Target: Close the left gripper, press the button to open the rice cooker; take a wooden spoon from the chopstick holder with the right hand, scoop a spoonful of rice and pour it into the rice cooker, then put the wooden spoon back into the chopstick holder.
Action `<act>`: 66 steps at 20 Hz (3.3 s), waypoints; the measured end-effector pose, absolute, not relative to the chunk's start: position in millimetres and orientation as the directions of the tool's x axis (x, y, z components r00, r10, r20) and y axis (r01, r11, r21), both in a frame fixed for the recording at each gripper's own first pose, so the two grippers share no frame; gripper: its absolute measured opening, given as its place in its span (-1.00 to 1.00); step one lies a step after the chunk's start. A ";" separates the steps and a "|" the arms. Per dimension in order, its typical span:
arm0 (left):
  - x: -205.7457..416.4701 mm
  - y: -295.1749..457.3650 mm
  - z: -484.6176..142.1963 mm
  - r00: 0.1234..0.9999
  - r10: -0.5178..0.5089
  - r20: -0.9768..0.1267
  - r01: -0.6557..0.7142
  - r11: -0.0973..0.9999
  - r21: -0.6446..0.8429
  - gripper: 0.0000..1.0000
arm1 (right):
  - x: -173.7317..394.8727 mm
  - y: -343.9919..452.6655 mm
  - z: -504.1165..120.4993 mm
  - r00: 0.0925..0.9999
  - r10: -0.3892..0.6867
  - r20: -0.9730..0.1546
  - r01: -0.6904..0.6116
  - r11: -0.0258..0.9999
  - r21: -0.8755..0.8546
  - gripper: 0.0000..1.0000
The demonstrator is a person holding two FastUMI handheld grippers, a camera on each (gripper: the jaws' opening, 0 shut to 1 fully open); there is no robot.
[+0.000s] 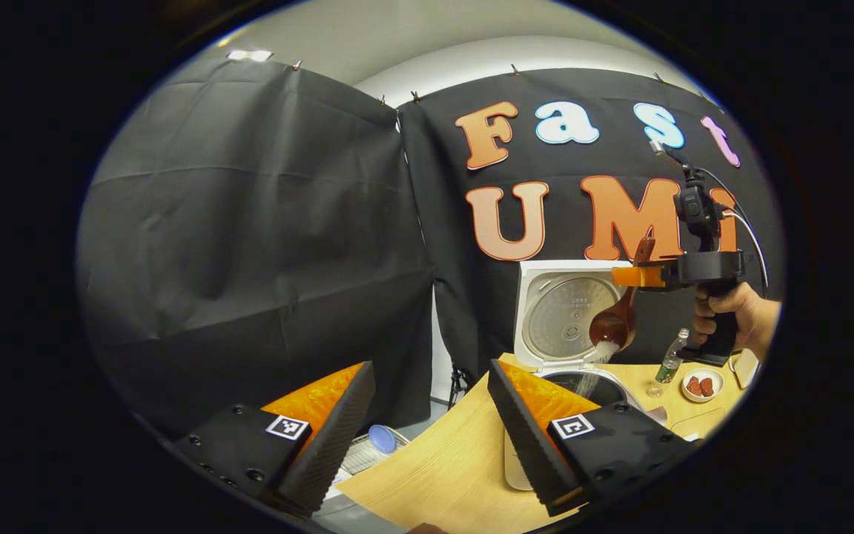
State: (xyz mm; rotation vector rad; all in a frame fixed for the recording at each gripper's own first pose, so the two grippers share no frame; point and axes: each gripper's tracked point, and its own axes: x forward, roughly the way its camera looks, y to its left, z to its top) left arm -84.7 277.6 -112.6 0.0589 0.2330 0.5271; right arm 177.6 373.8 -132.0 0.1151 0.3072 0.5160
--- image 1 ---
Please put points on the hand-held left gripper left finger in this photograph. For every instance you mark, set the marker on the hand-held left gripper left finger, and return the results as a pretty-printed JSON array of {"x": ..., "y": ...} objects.
[{"x": 334, "y": 449}]

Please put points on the red meat piece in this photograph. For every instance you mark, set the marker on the red meat piece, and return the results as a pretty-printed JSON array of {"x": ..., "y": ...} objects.
[
  {"x": 707, "y": 387},
  {"x": 693, "y": 386}
]

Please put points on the clear rice container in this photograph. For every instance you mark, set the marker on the clear rice container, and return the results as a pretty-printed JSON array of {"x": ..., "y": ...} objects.
[{"x": 697, "y": 426}]

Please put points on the clear plastic water bottle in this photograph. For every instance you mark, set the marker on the clear plastic water bottle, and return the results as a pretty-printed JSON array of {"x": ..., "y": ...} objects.
[{"x": 670, "y": 363}]

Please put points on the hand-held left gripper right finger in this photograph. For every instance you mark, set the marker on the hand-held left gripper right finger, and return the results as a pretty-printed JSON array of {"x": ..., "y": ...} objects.
[{"x": 527, "y": 452}]

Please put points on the white rice cooker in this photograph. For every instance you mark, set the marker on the white rice cooker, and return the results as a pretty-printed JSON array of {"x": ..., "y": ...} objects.
[{"x": 560, "y": 311}]

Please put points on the dark wooden spoon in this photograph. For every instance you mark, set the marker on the dark wooden spoon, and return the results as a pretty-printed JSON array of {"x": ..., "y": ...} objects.
[{"x": 612, "y": 326}]

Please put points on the blue round lid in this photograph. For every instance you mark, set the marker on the blue round lid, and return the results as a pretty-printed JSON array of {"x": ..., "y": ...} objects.
[{"x": 382, "y": 439}]

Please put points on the black stand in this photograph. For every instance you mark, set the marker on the black stand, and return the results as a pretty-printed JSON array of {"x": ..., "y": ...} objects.
[{"x": 458, "y": 386}]

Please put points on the ceiling light panel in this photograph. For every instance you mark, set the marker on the ceiling light panel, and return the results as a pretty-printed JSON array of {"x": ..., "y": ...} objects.
[{"x": 249, "y": 55}]

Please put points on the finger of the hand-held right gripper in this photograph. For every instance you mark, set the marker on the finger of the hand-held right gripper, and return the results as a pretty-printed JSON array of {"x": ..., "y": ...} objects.
[{"x": 638, "y": 277}]

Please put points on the white round plate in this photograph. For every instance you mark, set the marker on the white round plate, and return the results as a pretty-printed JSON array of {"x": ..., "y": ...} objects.
[{"x": 703, "y": 373}]

